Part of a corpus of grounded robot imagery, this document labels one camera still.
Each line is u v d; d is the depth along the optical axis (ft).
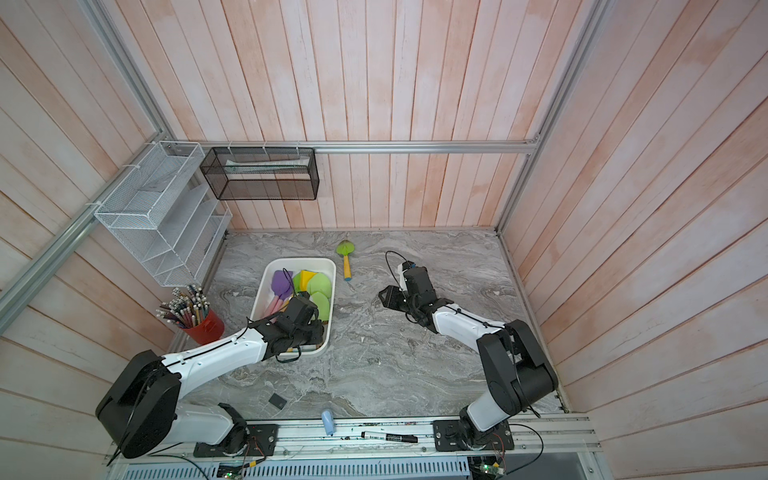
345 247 3.73
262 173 3.44
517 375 1.47
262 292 3.12
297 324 2.22
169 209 2.43
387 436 2.41
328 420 2.45
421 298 2.31
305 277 3.31
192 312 2.56
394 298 2.62
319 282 3.32
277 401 2.62
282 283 3.34
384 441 2.40
